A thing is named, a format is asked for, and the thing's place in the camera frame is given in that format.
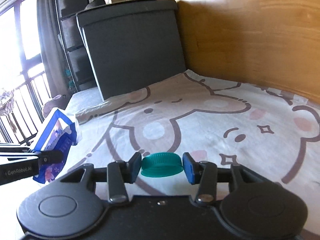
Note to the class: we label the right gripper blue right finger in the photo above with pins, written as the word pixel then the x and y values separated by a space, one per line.
pixel 203 174

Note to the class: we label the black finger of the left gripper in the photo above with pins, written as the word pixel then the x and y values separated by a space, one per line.
pixel 49 157

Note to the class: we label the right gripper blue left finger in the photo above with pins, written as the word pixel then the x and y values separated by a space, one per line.
pixel 118 174

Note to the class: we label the blue tissue pack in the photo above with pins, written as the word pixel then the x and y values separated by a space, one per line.
pixel 59 131

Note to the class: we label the teal bottle cap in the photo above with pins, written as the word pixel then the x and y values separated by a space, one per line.
pixel 162 164

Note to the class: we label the grey mattress pad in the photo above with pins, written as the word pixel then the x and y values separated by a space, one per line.
pixel 83 99

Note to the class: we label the black balcony railing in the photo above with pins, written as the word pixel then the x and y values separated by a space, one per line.
pixel 23 123

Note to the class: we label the hanging cloth on railing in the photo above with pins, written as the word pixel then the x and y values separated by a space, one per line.
pixel 7 105

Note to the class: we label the cartoon bear bed sheet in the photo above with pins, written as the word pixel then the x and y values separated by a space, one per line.
pixel 272 132

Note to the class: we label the grey curtain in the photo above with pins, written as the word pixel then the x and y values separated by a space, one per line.
pixel 52 53

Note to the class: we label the dark grey storage box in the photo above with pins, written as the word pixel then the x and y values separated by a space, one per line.
pixel 131 44

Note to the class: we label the dark drawer shelf unit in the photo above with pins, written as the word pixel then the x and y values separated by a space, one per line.
pixel 72 43

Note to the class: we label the black round container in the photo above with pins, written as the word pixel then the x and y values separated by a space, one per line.
pixel 95 3

